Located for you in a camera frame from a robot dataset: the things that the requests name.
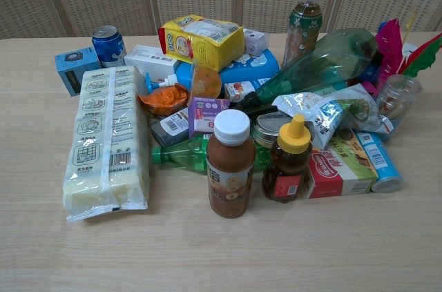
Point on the clear glass jar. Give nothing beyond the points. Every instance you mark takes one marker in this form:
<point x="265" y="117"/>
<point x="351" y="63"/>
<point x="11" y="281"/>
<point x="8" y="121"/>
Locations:
<point x="400" y="98"/>

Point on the white sponge multipack bag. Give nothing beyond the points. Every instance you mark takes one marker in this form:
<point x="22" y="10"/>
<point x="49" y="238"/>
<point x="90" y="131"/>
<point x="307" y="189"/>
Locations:
<point x="103" y="140"/>

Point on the red green cardboard box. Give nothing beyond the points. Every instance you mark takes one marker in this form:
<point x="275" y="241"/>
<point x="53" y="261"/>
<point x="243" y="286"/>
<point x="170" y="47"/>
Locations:
<point x="342" y="167"/>

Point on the brown milk tea bottle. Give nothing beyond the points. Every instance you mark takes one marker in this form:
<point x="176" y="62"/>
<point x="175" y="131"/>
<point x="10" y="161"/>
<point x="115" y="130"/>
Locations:
<point x="229" y="171"/>

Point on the grey barcode box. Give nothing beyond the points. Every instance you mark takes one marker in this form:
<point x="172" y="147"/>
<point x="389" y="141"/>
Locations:
<point x="170" y="128"/>

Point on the colourful feather shuttlecock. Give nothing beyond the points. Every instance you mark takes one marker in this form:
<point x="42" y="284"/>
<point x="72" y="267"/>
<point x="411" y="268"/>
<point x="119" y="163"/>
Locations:
<point x="392" y="52"/>

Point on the blue pump lotion bottle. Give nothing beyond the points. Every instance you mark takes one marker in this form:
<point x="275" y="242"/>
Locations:
<point x="248" y="66"/>

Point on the yellow snack bag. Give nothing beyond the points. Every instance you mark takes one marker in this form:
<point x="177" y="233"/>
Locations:
<point x="203" y="41"/>

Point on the purple small carton box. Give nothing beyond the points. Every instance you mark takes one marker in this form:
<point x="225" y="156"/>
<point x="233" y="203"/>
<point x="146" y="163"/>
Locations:
<point x="206" y="117"/>

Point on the small red white milk carton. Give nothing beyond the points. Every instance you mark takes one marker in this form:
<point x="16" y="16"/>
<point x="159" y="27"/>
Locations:
<point x="240" y="90"/>

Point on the green tea bottle white cap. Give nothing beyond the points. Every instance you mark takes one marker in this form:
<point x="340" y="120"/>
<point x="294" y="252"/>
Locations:
<point x="303" y="28"/>

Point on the small green plastic bottle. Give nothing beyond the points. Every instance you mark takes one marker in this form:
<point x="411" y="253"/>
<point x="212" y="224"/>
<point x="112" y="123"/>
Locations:
<point x="179" y="155"/>

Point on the large green plastic bottle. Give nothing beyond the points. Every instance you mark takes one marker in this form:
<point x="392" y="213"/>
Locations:
<point x="321" y="62"/>

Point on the blue soda can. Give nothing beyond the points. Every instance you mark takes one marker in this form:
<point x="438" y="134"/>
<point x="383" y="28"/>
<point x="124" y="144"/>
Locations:
<point x="107" y="45"/>

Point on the silver foil snack bag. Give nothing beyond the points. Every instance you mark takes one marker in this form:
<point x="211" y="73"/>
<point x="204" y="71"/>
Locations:
<point x="338" y="112"/>

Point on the round metal tin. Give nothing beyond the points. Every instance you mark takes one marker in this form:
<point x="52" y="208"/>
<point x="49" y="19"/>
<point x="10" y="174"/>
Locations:
<point x="267" y="129"/>

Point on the black marker pen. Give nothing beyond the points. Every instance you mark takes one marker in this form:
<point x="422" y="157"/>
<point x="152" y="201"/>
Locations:
<point x="259" y="110"/>

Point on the orange crinkled snack packet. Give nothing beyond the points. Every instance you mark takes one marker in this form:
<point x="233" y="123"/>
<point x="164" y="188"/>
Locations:
<point x="164" y="98"/>

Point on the light blue cylinder can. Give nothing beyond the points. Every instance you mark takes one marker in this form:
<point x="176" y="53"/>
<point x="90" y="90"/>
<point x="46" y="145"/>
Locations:
<point x="381" y="161"/>

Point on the small white lavender box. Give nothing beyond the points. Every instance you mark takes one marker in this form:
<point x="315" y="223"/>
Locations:
<point x="255" y="41"/>

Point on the fruit jelly cup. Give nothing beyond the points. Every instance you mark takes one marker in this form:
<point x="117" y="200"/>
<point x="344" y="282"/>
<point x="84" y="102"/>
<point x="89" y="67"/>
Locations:
<point x="206" y="79"/>

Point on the honey bear bottle yellow cap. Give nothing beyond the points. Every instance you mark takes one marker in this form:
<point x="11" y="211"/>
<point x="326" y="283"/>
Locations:
<point x="286" y="167"/>

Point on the white toothpaste box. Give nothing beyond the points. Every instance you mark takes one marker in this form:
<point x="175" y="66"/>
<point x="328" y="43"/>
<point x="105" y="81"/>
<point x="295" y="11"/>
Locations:
<point x="152" y="60"/>

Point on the light blue cardboard box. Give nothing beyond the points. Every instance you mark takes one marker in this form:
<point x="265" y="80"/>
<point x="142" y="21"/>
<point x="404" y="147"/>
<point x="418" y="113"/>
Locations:
<point x="74" y="71"/>

